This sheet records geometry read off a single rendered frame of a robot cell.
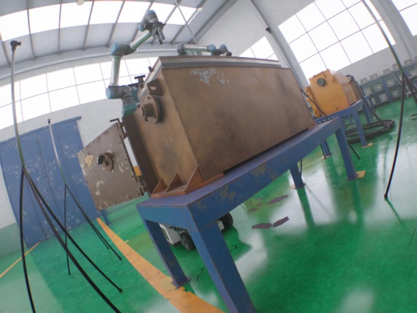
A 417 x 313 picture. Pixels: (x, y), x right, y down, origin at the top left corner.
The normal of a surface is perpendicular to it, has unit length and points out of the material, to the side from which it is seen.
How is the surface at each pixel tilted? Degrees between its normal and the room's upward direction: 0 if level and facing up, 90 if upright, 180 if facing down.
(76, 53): 90
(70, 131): 90
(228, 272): 90
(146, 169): 90
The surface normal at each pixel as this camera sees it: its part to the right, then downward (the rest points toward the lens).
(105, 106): 0.56, -0.22
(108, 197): -0.37, 0.15
